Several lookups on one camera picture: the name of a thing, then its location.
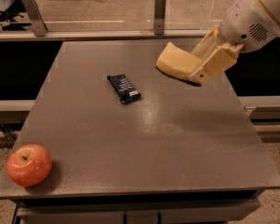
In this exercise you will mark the left metal bracket post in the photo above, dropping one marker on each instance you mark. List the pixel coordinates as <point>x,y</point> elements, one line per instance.
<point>38,26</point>

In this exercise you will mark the yellow wavy sponge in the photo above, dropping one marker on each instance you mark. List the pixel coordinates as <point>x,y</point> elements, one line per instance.
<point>177,63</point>

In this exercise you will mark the middle metal bracket post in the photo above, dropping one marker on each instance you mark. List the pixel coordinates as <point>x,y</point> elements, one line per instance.
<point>159,16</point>

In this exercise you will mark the red apple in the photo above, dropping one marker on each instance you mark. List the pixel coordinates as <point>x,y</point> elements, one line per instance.
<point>29,165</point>

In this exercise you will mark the grey cabinet under table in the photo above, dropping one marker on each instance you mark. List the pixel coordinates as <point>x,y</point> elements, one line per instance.
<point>180,212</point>

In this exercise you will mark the blue rxbar blueberry wrapper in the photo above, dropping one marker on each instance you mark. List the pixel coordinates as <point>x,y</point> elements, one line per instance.
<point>124,88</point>

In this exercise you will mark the clear acrylic barrier panel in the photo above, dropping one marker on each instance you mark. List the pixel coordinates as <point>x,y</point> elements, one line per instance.
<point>85,15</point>

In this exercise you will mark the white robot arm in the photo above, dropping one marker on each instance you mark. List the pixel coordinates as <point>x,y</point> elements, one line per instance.
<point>248,26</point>

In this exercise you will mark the metal bracket post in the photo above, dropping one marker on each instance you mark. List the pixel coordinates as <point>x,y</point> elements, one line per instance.
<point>38,26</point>
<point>159,16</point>

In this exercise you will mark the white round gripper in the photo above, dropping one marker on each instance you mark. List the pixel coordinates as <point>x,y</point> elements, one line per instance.
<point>247,21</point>

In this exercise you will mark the metal rail behind table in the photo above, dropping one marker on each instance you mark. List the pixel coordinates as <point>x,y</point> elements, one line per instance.
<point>99,35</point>

